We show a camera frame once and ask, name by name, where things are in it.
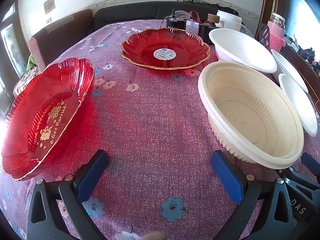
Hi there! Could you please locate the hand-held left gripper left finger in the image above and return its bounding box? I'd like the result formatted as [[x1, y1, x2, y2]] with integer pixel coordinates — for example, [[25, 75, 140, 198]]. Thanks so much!
[[26, 149, 110, 240]]

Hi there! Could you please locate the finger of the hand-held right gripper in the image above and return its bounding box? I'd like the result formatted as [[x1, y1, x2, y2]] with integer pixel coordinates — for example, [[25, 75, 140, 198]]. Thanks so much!
[[276, 167, 320, 198], [301, 152, 320, 167]]

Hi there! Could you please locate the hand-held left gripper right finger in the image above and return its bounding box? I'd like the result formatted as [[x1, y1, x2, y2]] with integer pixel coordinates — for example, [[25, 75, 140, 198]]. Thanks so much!
[[211, 150, 294, 240]]

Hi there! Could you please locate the cream ribbed plastic bowl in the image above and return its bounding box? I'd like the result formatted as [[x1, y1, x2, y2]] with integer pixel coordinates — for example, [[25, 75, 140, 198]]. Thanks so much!
[[198, 60, 305, 168]]

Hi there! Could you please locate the red plate with gold lettering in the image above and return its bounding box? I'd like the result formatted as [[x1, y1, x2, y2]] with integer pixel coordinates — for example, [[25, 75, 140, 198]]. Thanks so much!
[[1, 57, 95, 181]]

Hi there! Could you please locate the red plate with round sticker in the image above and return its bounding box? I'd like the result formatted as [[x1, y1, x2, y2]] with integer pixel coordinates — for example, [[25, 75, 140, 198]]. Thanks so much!
[[120, 27, 211, 70]]

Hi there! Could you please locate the person's left hand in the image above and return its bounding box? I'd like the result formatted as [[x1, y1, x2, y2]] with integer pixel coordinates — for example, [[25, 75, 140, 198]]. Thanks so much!
[[139, 231, 167, 240]]

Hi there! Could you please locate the purple floral tablecloth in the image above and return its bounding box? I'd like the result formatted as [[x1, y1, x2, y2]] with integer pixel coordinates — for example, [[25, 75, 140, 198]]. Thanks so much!
[[0, 19, 320, 240]]

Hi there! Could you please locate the assorted small counter clutter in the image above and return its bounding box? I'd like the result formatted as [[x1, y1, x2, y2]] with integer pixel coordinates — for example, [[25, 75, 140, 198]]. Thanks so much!
[[287, 36, 320, 78]]

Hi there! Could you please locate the patterned blanket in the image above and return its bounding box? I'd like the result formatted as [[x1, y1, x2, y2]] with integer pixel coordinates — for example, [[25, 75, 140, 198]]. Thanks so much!
[[12, 66, 40, 98]]

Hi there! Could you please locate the bottle with pink knitted sleeve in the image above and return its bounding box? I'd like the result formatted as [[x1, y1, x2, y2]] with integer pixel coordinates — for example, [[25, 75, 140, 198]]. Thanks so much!
[[267, 12, 286, 52]]

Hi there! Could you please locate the green cloth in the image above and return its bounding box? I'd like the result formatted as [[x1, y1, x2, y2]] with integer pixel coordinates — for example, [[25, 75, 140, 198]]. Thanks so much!
[[26, 54, 38, 72]]

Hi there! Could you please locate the black perforated stand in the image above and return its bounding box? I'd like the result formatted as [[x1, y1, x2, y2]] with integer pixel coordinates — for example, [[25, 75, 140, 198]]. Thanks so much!
[[257, 22, 271, 48]]

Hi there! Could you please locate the dark jar with wooden lid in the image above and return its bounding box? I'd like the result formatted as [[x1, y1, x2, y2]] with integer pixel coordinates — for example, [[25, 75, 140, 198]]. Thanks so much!
[[199, 14, 220, 46]]

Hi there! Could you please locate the window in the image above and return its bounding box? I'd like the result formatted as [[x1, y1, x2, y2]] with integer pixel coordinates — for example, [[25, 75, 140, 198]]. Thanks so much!
[[287, 0, 320, 43]]

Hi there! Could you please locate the brown armchair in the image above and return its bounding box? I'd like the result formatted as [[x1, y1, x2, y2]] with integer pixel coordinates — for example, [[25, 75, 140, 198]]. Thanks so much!
[[29, 9, 94, 67]]

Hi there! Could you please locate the wooden glass door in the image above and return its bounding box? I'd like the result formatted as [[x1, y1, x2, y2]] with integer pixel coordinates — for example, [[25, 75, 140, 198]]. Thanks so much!
[[0, 2, 28, 105]]

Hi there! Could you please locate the white plastic jar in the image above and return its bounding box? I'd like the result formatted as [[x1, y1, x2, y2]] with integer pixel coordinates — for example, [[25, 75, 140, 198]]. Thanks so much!
[[216, 10, 243, 32]]

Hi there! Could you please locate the small black motor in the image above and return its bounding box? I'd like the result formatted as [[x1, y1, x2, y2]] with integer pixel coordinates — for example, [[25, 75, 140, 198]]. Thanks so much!
[[164, 9, 192, 30]]

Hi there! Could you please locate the dark sofa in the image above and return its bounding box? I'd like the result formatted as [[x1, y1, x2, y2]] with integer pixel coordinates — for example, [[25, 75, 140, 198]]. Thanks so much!
[[94, 1, 260, 32]]

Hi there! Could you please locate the clear plastic tube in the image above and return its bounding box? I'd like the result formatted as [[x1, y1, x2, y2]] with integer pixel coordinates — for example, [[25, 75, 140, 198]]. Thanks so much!
[[175, 10, 194, 28]]

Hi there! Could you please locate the small wall plaque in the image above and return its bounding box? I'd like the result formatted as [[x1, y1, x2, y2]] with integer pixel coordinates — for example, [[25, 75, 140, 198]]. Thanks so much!
[[44, 0, 55, 15]]

